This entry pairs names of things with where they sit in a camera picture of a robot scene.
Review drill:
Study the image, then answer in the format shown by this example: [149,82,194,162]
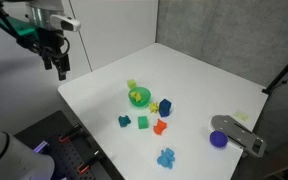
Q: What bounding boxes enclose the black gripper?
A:
[33,28,70,81]

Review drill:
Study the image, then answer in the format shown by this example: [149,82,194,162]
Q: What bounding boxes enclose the dark green toy teddy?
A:
[118,115,131,127]

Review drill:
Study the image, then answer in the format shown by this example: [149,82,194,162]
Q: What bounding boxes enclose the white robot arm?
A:
[0,0,76,81]

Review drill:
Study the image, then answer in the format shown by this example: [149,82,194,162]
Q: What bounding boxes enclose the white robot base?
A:
[0,131,55,180]

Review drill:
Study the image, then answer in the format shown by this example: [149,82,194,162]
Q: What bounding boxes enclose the yellow-green toy cube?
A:
[127,79,137,89]

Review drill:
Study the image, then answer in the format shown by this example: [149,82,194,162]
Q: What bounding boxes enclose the yellow toy teddy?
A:
[130,91,142,102]

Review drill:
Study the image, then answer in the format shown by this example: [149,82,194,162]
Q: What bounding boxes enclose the green plastic bowl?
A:
[128,87,151,107]

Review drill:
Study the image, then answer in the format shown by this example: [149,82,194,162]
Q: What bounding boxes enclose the green toy cube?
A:
[138,116,148,129]

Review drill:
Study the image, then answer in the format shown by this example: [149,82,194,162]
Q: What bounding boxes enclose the yellow spiky toy ball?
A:
[149,102,159,113]

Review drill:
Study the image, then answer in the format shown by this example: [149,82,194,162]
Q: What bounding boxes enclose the dark blue toy cube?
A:
[159,99,172,117]

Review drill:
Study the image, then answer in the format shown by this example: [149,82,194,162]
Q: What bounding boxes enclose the orange toy animal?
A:
[153,119,167,135]

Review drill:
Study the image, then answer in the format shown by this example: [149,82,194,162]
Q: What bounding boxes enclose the light blue toy teddy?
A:
[157,148,175,169]

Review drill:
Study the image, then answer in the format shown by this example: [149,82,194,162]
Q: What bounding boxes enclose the purple toy ball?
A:
[210,131,227,148]

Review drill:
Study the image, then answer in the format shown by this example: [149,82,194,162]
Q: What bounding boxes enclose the black orange clamp upper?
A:
[58,124,82,143]

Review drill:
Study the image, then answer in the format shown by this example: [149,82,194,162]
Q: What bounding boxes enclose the black orange clamp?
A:
[77,151,102,174]
[58,124,82,143]

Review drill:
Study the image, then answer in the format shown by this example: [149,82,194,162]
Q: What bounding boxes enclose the black perforated base board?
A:
[15,111,124,180]

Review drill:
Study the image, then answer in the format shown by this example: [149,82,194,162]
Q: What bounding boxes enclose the black orange clamp lower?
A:
[77,151,102,174]

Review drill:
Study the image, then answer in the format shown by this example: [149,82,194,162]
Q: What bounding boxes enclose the yellowish sticker on table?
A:
[233,111,248,121]

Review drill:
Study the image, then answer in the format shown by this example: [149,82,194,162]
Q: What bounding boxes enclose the grey metal mounting plate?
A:
[210,115,267,158]

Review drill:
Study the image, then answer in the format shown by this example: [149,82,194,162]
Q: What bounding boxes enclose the black tripod pole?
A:
[262,64,288,95]

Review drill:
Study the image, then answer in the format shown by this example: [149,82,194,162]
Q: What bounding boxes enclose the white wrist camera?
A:
[50,14,81,32]

